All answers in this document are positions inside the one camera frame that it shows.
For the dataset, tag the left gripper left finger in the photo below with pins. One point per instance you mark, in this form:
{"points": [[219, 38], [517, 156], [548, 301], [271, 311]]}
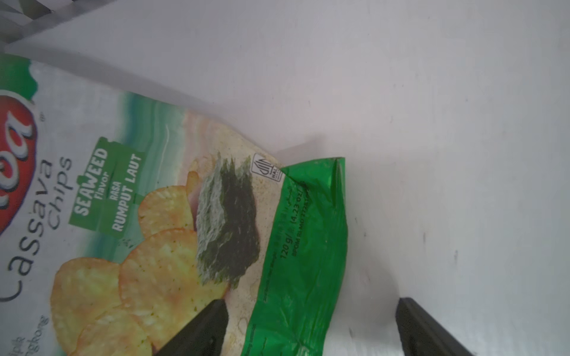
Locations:
{"points": [[202, 336]]}

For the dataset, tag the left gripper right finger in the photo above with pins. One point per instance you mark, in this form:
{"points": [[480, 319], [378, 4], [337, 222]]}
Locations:
{"points": [[421, 335]]}

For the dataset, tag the green red Chuba bag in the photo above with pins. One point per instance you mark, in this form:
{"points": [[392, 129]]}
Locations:
{"points": [[123, 217]]}

